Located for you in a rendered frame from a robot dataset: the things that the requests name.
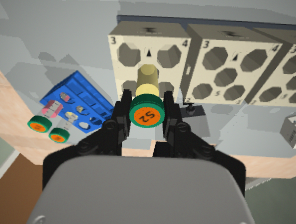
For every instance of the blue tube rack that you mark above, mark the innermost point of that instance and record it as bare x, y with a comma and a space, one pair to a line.
83, 99

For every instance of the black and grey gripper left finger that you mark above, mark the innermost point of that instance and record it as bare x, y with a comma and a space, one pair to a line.
108, 140

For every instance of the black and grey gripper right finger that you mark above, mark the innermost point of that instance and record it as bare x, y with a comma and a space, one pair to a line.
183, 143

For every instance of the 50 ml tube with green cap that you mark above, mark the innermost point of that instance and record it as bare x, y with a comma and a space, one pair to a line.
147, 108

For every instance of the sample tube with green cap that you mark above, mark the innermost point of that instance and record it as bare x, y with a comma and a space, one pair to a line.
42, 122

